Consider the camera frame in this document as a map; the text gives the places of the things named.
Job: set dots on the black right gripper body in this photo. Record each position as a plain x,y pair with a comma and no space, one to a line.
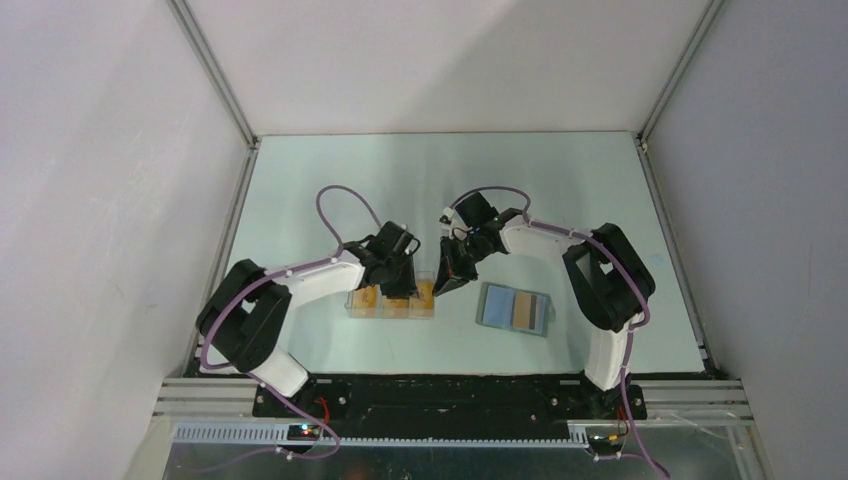
474,251

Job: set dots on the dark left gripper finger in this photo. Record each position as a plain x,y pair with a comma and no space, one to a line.
408,265
397,287

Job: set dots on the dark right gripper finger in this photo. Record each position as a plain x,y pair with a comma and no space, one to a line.
467,272
446,278

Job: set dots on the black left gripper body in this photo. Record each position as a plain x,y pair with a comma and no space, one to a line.
393,265

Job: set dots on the clear plastic tray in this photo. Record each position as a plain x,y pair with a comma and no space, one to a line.
420,275

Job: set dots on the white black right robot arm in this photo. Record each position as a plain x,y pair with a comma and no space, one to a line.
611,284

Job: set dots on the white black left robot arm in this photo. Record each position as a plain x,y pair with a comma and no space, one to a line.
243,320

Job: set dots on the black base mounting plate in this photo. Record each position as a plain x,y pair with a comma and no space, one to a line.
463,407

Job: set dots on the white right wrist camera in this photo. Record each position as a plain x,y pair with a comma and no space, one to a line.
447,222

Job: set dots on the aluminium frame rail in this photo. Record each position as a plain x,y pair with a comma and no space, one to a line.
238,409

